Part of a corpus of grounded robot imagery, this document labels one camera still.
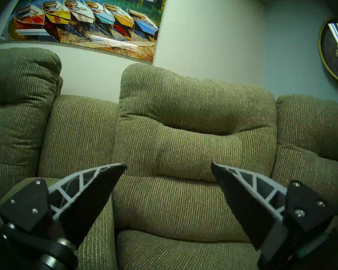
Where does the green fabric sectional sofa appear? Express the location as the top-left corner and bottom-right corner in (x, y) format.
(0, 47), (338, 270)

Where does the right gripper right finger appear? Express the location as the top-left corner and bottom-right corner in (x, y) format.
(211, 161), (337, 262)

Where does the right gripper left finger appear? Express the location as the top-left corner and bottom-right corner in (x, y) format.
(0, 163), (128, 249)

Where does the colourful boats wall picture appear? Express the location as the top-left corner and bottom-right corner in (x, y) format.
(0, 0), (168, 63)

